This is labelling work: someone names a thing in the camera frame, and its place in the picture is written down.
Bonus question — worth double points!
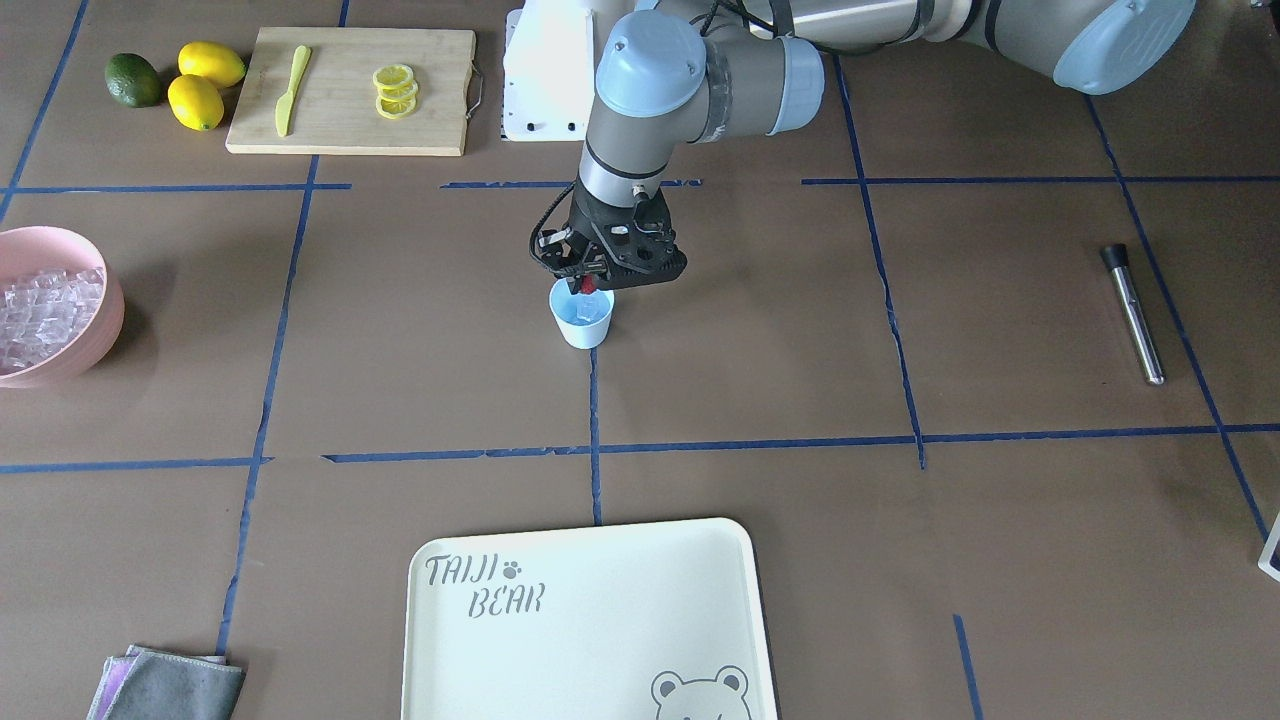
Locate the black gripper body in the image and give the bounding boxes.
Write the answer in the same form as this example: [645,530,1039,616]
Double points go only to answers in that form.
[532,184,689,293]

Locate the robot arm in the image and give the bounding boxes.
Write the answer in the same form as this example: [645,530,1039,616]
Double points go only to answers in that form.
[527,1,1196,293]

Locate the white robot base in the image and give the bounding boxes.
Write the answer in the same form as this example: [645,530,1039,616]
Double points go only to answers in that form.
[502,1,596,142]

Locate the ice cube in cup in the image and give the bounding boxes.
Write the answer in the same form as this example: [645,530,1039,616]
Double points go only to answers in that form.
[571,292,611,325]

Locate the light blue cup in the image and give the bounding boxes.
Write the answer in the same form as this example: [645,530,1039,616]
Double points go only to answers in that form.
[548,279,614,350]

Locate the ice cubes in bowl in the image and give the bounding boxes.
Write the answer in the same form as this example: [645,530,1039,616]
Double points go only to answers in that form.
[1,266,106,375]

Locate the lemon slices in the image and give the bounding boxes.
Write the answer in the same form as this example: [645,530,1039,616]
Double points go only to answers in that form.
[371,63,419,120]

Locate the wooden cutting board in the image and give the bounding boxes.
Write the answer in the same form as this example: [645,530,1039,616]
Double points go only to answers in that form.
[225,26,477,158]

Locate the yellow plastic knife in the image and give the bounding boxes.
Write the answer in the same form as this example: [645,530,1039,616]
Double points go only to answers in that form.
[274,45,312,138]

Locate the cream bear tray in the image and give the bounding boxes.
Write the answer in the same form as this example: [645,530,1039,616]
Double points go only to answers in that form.
[399,518,780,719]

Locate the yellow lemon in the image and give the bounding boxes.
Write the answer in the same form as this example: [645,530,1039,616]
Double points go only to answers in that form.
[178,41,247,88]
[166,76,225,132]

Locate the green avocado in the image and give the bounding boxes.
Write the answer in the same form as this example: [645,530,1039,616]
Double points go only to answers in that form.
[104,53,164,109]

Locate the steel muddler black tip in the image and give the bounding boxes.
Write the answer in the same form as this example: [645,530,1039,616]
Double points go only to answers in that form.
[1100,243,1165,387]

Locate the pink bowl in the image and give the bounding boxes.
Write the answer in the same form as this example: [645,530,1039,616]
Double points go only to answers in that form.
[1,225,125,389]

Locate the grey folded cloth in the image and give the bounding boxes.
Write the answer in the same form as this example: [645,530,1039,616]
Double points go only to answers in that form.
[86,644,244,719]

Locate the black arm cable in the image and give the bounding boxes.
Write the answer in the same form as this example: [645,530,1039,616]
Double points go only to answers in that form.
[529,181,581,275]

